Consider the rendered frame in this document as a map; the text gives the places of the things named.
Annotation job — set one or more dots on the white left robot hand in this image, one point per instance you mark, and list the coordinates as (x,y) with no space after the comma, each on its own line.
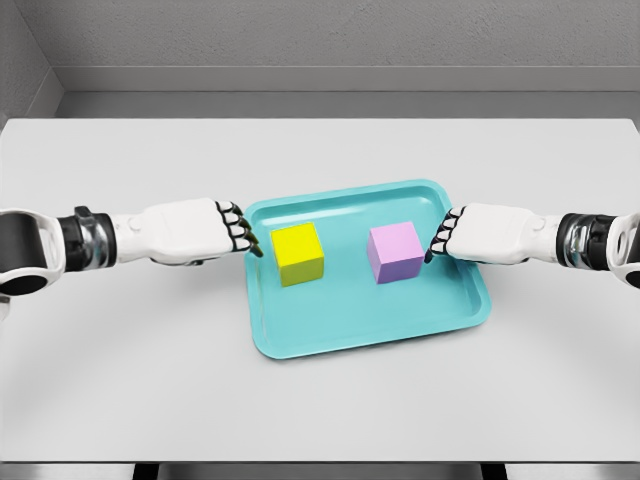
(192,229)

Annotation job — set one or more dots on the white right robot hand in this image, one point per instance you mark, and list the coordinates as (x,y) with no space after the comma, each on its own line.
(492,232)

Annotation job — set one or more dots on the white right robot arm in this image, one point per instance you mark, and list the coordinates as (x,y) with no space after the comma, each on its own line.
(590,242)

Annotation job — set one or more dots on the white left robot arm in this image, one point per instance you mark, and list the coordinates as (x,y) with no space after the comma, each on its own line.
(65,245)

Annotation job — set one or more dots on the pink cube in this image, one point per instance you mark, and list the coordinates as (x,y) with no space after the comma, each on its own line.
(395,252)

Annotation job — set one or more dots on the yellow cube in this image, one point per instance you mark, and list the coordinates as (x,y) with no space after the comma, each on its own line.
(298,255)

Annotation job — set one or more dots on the teal rectangular tray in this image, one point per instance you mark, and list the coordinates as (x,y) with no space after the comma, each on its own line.
(365,300)

